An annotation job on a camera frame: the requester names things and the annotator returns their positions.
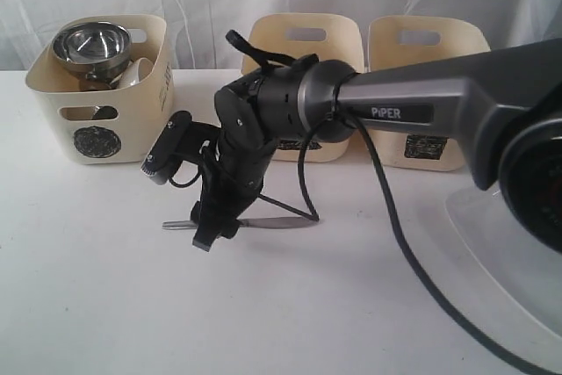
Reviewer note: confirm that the cream bin circle mark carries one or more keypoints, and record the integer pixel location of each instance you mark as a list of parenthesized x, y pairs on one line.
[(143, 109)]

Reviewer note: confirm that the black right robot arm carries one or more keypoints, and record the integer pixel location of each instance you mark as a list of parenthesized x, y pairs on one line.
[(502, 107)]

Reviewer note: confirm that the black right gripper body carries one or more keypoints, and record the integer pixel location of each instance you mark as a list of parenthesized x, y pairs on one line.
[(233, 179)]

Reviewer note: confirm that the steel table knife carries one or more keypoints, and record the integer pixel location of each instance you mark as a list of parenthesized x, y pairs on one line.
[(264, 223)]

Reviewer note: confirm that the cream bin triangle mark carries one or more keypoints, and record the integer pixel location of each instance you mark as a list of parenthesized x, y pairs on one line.
[(330, 36)]

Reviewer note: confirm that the white ceramic bowl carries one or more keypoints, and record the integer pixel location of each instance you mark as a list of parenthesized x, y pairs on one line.
[(136, 72)]

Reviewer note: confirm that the stainless steel bowl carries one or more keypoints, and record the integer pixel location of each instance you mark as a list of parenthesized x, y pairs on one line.
[(94, 50)]

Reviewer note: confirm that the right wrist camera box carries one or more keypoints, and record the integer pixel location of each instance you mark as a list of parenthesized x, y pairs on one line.
[(181, 140)]

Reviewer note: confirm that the steel mug with handle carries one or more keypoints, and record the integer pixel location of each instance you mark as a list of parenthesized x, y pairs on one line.
[(97, 112)]

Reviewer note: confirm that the white square plate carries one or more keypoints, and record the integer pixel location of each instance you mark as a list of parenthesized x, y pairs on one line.
[(521, 266)]

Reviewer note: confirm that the cream bin square mark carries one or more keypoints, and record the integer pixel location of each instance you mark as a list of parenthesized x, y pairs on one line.
[(397, 41)]

